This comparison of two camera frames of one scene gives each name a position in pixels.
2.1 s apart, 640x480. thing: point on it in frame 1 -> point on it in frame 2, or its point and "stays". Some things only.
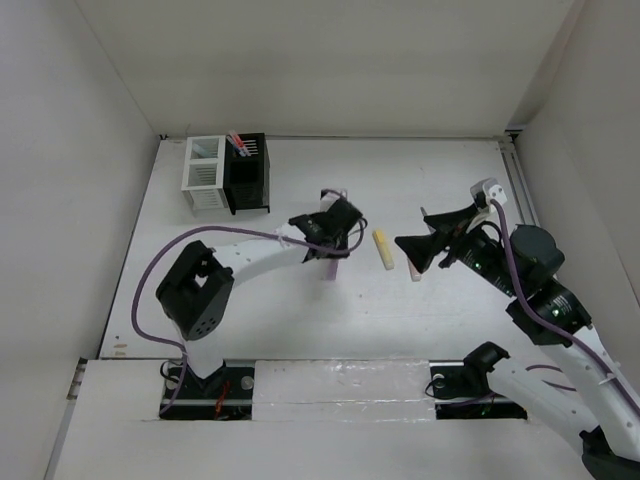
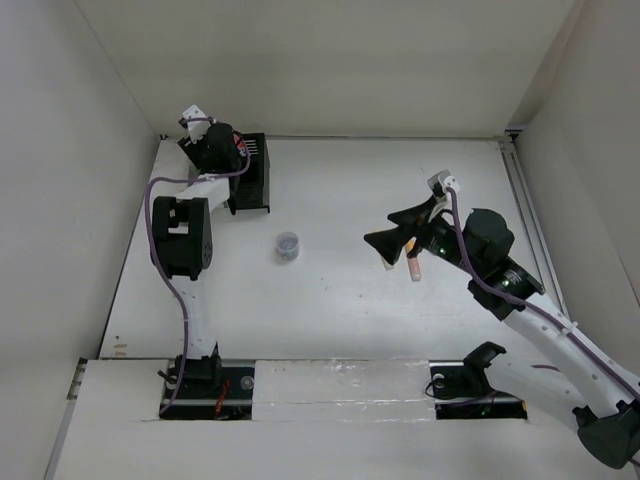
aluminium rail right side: (519, 178) stays
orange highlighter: (415, 273) stays
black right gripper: (421, 248) -> (389, 243)
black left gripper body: (340, 241) -> (200, 154)
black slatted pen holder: (247, 178) stays
